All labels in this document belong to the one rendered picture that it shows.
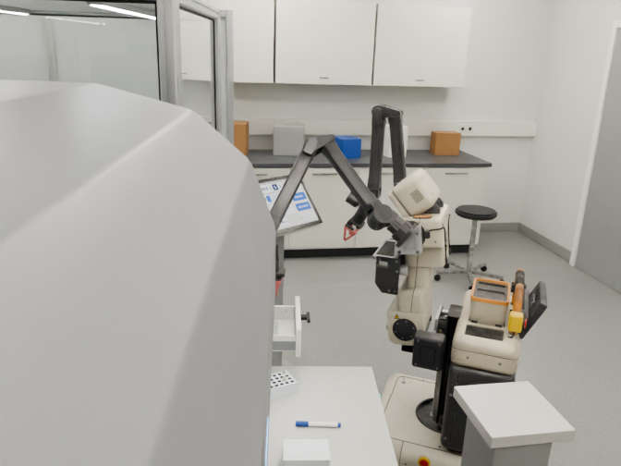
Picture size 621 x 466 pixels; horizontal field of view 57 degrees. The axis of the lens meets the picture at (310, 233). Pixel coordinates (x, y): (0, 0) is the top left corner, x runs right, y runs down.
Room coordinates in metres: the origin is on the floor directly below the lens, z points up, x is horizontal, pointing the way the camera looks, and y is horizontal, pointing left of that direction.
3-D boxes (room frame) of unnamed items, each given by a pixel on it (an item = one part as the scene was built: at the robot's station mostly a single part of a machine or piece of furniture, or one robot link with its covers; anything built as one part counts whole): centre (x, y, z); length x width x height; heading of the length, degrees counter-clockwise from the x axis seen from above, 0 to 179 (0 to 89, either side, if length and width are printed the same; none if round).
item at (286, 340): (1.93, 0.24, 0.86); 0.40 x 0.26 x 0.06; 93
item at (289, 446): (1.32, -0.01, 0.79); 0.13 x 0.09 x 0.05; 94
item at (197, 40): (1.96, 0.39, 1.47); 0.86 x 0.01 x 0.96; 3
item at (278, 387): (1.68, 0.10, 0.78); 0.12 x 0.08 x 0.04; 119
